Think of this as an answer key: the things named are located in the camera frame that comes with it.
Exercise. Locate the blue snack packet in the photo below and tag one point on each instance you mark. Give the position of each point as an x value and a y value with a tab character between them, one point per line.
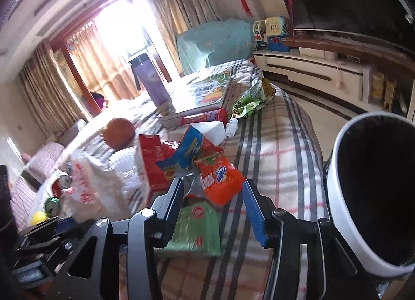
191	147

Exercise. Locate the orange snack packet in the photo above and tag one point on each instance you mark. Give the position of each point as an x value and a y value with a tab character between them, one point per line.
220	180

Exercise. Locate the magenta bag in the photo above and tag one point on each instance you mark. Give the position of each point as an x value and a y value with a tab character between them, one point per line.
99	103

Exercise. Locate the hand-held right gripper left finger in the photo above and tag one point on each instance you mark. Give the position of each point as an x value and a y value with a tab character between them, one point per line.
175	198

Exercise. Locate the purple water bottle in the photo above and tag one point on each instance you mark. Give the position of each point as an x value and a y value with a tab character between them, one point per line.
150	82

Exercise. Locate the white basket toy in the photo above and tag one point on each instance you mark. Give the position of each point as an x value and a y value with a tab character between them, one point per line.
258	30

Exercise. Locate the colourful picture book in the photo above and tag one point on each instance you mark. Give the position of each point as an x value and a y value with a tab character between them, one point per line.
204	92

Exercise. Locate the green snack packet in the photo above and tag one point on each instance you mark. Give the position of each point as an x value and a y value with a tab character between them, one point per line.
253	99

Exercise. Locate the lavender sofa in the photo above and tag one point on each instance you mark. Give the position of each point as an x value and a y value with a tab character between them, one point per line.
42	160

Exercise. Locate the red and white can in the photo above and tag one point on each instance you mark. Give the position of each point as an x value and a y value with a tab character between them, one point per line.
62	183

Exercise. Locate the white TV cabinet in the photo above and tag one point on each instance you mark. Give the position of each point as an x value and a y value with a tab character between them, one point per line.
308	66

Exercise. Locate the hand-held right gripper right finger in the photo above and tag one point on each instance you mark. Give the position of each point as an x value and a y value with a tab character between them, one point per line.
254	214

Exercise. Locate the orange sheer curtain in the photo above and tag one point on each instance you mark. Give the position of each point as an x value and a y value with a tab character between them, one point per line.
97	66

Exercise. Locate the red-framed window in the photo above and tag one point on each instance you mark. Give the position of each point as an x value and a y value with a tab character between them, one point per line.
120	27

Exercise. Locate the red biscuit roll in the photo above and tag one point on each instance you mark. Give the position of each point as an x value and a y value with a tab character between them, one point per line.
207	116

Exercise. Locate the red cardboard box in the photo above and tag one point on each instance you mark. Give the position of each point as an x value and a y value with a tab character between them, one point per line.
152	164

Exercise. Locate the small yellow object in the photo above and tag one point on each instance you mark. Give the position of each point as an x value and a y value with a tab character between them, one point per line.
39	218

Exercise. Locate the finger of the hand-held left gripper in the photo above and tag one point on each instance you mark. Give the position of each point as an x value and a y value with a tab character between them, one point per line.
66	224
42	246

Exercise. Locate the orange round fruit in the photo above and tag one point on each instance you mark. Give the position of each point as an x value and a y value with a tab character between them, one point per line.
119	133

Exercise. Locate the beige patterned curtain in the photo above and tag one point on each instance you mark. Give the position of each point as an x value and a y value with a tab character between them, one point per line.
48	92
178	5

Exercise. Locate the hanging beige tassel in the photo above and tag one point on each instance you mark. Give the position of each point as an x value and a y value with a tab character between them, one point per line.
340	76

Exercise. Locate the wooden grater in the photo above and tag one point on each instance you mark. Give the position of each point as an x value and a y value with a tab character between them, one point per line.
389	94

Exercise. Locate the flat green packet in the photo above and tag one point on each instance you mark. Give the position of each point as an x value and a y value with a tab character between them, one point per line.
201	228

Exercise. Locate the teal cloth-covered furniture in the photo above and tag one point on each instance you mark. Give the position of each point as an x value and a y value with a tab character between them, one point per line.
214	44

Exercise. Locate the small white bottle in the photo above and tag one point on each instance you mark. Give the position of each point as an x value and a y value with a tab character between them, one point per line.
231	128

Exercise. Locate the white red-print plastic bag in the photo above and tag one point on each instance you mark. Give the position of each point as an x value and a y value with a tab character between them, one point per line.
97	189

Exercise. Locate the yellow toy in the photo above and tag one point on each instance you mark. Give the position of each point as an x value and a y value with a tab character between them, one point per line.
275	26

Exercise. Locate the green can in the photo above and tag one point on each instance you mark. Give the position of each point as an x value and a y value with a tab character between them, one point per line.
52	206

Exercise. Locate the pink stick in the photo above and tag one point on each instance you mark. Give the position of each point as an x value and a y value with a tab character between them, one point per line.
288	1

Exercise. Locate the white foam fruit net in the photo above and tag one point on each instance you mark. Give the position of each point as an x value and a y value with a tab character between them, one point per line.
124	159

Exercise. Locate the blue toy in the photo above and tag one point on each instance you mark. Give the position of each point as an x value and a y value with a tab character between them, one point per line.
277	44

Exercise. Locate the cream stacked tubs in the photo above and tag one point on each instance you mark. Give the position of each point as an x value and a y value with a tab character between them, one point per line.
377	87

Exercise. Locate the white-rimmed black trash can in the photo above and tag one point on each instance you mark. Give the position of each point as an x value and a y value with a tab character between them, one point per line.
337	189

